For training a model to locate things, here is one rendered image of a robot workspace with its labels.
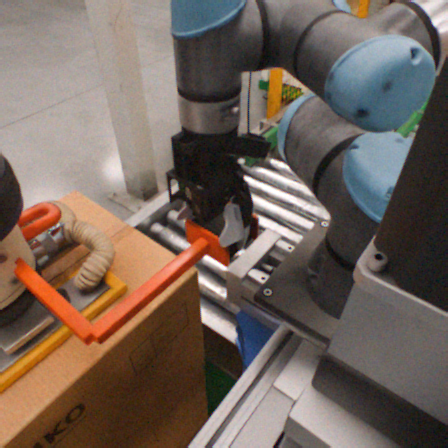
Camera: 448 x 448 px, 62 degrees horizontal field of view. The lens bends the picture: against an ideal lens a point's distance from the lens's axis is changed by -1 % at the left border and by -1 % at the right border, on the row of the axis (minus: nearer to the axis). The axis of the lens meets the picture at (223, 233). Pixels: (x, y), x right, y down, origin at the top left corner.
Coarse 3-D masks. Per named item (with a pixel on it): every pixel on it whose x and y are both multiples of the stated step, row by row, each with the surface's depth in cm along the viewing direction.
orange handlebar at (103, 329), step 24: (24, 216) 63; (48, 216) 63; (24, 264) 56; (168, 264) 55; (192, 264) 57; (48, 288) 52; (144, 288) 52; (72, 312) 50; (120, 312) 50; (96, 336) 47
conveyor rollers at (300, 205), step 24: (264, 168) 165; (288, 168) 166; (264, 192) 156; (168, 216) 144; (288, 216) 144; (312, 216) 147; (168, 240) 136; (288, 240) 137; (216, 264) 126; (216, 288) 119
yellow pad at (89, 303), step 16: (64, 288) 67; (80, 288) 67; (96, 288) 67; (112, 288) 67; (80, 304) 64; (96, 304) 65; (48, 336) 60; (64, 336) 61; (0, 352) 58; (16, 352) 58; (32, 352) 59; (48, 352) 60; (0, 368) 56; (16, 368) 57; (0, 384) 55
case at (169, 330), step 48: (144, 240) 79; (192, 288) 75; (144, 336) 68; (192, 336) 86; (48, 384) 57; (96, 384) 63; (144, 384) 77; (0, 432) 52; (48, 432) 58; (96, 432) 70
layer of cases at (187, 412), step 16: (192, 384) 102; (176, 400) 98; (192, 400) 108; (160, 416) 93; (176, 416) 103; (192, 416) 115; (144, 432) 90; (160, 432) 98; (176, 432) 109; (192, 432) 123
